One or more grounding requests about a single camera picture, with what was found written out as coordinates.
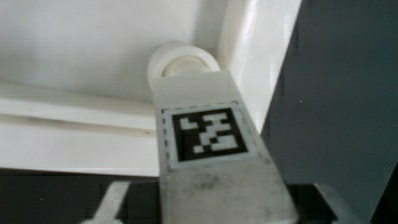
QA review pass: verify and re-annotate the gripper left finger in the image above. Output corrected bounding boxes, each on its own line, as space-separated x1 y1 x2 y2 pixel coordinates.
80 181 132 224

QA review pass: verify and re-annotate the white table leg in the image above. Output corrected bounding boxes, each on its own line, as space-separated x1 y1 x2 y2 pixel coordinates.
148 55 301 224

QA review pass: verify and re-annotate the white square tabletop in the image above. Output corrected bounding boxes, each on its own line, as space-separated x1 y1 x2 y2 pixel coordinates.
0 0 302 176

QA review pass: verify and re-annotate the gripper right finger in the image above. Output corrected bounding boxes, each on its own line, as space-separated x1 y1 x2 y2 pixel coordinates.
315 183 363 224

